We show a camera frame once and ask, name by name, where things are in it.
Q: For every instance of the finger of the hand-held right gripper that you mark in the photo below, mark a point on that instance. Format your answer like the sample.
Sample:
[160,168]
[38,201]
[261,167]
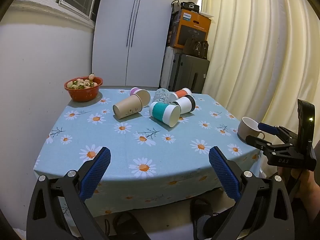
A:
[268,128]
[257,142]

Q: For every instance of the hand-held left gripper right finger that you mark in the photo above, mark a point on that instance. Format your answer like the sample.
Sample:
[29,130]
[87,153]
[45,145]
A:
[225,175]

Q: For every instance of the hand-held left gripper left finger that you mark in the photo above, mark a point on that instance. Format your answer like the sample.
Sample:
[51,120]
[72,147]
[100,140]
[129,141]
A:
[96,172]

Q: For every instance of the beige mug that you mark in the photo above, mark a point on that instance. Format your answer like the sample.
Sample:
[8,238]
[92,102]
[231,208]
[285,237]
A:
[246,128]

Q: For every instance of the large brown paper cup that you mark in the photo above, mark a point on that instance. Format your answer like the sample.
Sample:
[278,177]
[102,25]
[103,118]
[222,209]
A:
[127,107]

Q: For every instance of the black banded white cup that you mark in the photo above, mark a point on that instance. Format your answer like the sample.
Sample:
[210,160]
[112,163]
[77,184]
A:
[185,103]

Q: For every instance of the teal banded white cup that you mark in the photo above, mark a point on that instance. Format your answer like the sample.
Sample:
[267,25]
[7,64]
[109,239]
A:
[163,112]

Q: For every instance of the purple sleeve cup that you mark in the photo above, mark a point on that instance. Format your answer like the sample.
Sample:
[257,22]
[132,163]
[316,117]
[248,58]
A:
[145,97]

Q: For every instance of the pink banded cup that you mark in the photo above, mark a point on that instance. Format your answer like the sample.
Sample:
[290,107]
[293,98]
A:
[133,91]

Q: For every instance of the orange banded white cup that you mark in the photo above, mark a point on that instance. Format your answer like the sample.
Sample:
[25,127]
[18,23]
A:
[181,93]

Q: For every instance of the clear glass cup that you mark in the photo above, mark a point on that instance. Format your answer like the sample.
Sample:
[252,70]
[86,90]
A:
[161,96]

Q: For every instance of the person's right hand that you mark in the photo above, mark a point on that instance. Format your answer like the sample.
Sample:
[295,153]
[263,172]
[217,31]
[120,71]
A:
[308,185]

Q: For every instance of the black slipper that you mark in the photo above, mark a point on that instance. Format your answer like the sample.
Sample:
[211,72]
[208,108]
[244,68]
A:
[201,207]

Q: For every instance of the blue daisy tablecloth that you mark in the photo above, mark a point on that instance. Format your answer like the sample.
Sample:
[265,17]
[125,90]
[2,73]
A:
[125,142]

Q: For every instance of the red bowl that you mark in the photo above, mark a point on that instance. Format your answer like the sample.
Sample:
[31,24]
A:
[83,93]

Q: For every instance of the cream curtain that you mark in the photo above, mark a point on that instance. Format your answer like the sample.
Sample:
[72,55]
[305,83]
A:
[257,42]

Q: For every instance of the grey suitcase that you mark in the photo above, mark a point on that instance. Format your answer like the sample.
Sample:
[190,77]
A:
[188,73]

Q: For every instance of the brown handbag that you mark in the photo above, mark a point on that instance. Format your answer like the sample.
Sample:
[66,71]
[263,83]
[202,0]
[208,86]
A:
[196,47]

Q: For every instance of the orange cardboard box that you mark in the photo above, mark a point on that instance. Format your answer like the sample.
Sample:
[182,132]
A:
[190,30]

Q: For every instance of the white refrigerator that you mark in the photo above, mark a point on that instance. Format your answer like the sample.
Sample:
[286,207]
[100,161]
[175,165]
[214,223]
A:
[132,35]

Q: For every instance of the black bag on box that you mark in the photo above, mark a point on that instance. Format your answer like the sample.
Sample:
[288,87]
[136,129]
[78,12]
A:
[187,5]

